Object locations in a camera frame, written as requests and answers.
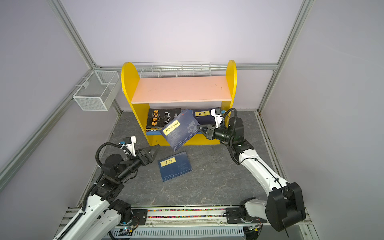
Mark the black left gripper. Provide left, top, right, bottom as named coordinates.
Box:
left=117, top=144, right=160, bottom=182

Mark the navy book text back cover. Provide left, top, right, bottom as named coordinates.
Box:
left=193, top=107, right=222, bottom=126

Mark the navy book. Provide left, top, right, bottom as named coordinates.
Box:
left=158, top=152, right=193, bottom=182
left=160, top=110, right=199, bottom=151

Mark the black deer cover book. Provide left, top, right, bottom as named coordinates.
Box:
left=146, top=108, right=182, bottom=132

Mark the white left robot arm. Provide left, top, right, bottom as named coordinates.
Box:
left=55, top=143, right=161, bottom=240

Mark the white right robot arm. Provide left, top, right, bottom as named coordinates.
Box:
left=197, top=118, right=306, bottom=232

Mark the yellow wooden bookshelf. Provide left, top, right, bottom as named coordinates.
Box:
left=121, top=60, right=238, bottom=134

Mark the white mesh wire basket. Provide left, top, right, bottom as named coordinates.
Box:
left=73, top=70, right=122, bottom=112

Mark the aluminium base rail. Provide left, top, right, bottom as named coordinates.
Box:
left=53, top=205, right=319, bottom=240

